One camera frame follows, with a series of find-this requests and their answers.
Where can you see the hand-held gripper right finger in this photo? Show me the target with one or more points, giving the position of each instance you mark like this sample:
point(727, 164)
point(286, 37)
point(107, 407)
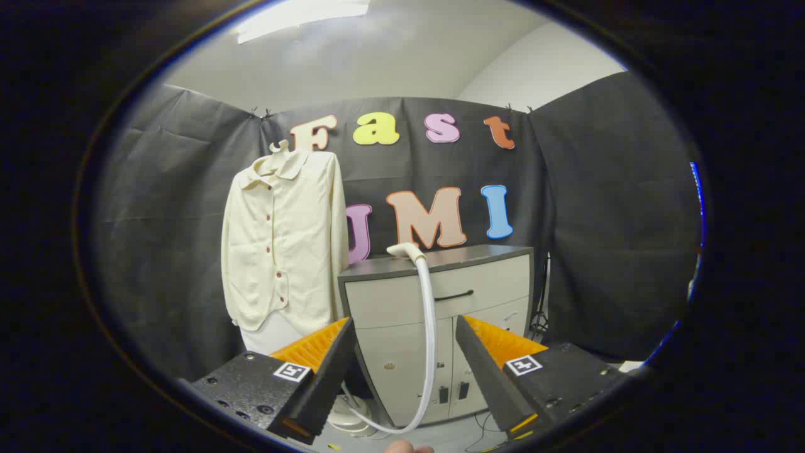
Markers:
point(484, 371)

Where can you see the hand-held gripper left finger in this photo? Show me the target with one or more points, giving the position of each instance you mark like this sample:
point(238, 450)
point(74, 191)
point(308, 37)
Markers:
point(333, 371)

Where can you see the white garment steamer base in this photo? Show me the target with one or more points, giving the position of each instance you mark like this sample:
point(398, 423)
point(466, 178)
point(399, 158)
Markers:
point(349, 416)

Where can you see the cream button-up shirt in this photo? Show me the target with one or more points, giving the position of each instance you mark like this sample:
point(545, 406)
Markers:
point(302, 239)

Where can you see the white standing board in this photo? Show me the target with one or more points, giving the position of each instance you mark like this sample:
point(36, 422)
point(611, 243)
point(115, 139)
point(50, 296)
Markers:
point(270, 340)

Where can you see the grey and white cabinet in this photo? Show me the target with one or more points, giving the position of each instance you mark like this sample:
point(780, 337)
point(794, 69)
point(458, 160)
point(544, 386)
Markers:
point(390, 302)

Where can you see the white flat box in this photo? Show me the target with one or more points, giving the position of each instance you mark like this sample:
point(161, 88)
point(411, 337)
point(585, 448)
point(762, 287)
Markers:
point(631, 365)

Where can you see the white plastic hanger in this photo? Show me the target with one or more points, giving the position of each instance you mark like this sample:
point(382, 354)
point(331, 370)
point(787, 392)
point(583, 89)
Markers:
point(278, 147)

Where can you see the ceiling light panel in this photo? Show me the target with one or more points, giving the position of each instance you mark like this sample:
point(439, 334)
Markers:
point(295, 16)

